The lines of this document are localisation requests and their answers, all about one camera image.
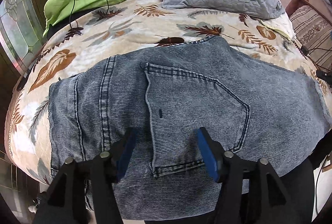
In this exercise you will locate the black power adapter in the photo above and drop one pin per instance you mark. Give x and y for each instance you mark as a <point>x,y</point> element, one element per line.
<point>325,76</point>

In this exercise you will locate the grey denim pants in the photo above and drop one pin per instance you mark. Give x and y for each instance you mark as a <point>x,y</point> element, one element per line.
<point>251,107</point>

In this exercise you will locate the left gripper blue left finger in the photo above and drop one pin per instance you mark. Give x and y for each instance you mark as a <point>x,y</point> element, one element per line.
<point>65,197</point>

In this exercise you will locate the leaf pattern bed blanket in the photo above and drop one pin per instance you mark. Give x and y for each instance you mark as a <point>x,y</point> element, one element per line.
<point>126,27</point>

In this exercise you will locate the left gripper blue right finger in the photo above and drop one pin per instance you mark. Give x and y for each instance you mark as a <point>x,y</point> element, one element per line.
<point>251,192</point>

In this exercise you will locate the wooden door with glass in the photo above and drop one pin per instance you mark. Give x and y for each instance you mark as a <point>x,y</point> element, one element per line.
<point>22,27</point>

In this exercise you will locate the cream white pillow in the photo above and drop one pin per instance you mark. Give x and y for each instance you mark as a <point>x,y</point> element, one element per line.
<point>281,25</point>

